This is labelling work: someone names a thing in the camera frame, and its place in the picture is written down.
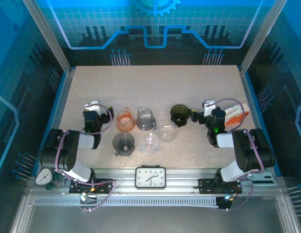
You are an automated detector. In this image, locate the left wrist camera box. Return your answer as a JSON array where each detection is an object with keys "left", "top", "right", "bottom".
[{"left": 84, "top": 100, "right": 102, "bottom": 115}]

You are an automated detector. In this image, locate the clear glass beaker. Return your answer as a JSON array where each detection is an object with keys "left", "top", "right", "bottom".
[{"left": 137, "top": 132, "right": 160, "bottom": 156}]

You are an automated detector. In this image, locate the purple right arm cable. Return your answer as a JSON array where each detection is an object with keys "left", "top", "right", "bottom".
[{"left": 206, "top": 98, "right": 265, "bottom": 212}]

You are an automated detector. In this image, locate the slotted grey cable duct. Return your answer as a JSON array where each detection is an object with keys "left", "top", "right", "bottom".
[{"left": 33, "top": 198, "right": 218, "bottom": 207}]

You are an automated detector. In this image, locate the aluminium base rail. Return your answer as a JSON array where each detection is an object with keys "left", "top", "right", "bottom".
[{"left": 91, "top": 167, "right": 220, "bottom": 196}]

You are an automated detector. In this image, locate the orange coffee filter box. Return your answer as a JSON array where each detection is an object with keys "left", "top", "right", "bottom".
[{"left": 223, "top": 103, "right": 251, "bottom": 127}]

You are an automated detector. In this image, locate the smoke grey plastic carafe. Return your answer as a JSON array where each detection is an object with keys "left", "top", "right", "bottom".
[{"left": 135, "top": 107, "right": 158, "bottom": 131}]

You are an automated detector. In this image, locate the clear plastic carafe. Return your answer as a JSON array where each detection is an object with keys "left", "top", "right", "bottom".
[{"left": 152, "top": 119, "right": 178, "bottom": 142}]

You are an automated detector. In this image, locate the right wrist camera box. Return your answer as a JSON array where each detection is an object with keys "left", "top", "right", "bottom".
[{"left": 201, "top": 99, "right": 216, "bottom": 117}]

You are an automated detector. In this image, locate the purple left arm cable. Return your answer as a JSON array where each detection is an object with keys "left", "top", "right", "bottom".
[{"left": 54, "top": 103, "right": 117, "bottom": 212}]

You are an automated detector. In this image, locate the olive green coffee dripper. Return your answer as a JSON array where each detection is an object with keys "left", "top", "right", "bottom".
[{"left": 169, "top": 104, "right": 191, "bottom": 128}]

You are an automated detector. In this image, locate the small dark green object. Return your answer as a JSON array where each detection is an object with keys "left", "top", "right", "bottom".
[{"left": 45, "top": 173, "right": 60, "bottom": 192}]

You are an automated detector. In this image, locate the smoke grey coffee dripper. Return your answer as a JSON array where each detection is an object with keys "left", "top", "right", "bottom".
[{"left": 113, "top": 132, "right": 136, "bottom": 156}]

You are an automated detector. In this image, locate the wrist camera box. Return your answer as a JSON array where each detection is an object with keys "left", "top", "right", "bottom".
[
  {"left": 201, "top": 99, "right": 216, "bottom": 117},
  {"left": 84, "top": 100, "right": 102, "bottom": 115}
]

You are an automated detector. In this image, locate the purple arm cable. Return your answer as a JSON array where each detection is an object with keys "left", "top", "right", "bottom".
[
  {"left": 54, "top": 103, "right": 117, "bottom": 212},
  {"left": 206, "top": 98, "right": 265, "bottom": 212}
]

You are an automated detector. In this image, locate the grey desk calculator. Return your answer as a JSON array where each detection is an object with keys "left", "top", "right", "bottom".
[{"left": 249, "top": 169, "right": 279, "bottom": 187}]

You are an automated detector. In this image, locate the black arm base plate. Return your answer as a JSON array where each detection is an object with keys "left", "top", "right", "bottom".
[
  {"left": 68, "top": 178, "right": 115, "bottom": 195},
  {"left": 198, "top": 178, "right": 243, "bottom": 195}
]

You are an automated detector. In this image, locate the black rectangular analog clock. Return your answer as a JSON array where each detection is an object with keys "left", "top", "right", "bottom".
[{"left": 135, "top": 166, "right": 167, "bottom": 189}]

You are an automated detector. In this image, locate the aluminium frame post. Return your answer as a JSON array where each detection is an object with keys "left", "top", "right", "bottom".
[
  {"left": 22, "top": 0, "right": 76, "bottom": 75},
  {"left": 238, "top": 0, "right": 288, "bottom": 75}
]

